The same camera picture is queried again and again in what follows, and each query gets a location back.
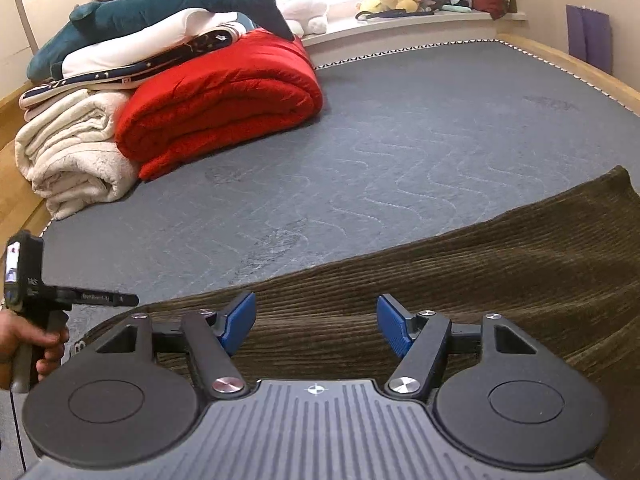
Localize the white bear plush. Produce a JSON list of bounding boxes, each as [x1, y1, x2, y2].
[[276, 0, 330, 36]]

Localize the cream fluffy folded blanket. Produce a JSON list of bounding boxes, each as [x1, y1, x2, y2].
[[15, 91, 144, 221]]

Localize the navy star-print quilt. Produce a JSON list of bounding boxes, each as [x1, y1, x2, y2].
[[19, 25, 247, 109]]

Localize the thin black cable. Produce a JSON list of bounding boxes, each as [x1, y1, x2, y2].
[[9, 389, 30, 478]]

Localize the wooden bed frame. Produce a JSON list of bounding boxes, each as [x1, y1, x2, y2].
[[0, 33, 640, 241]]

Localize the teal shark plush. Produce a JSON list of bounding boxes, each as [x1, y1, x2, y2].
[[26, 0, 306, 82]]

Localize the person's left hand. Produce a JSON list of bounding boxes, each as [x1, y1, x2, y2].
[[0, 310, 71, 386]]

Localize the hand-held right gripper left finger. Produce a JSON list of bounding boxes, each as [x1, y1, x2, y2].
[[92, 291, 257, 402]]

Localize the red folded blanket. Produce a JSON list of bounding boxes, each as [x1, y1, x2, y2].
[[115, 29, 325, 182]]

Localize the white window ledge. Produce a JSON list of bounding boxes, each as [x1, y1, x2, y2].
[[299, 9, 529, 69]]

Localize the black strap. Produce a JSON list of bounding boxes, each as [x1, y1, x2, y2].
[[355, 9, 409, 22]]

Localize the purple paper bag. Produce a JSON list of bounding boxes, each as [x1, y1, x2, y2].
[[565, 4, 614, 75]]

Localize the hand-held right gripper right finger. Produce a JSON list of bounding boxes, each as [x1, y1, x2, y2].
[[376, 294, 543, 403]]

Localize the brown corduroy pants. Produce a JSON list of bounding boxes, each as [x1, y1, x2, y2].
[[65, 165, 640, 480]]

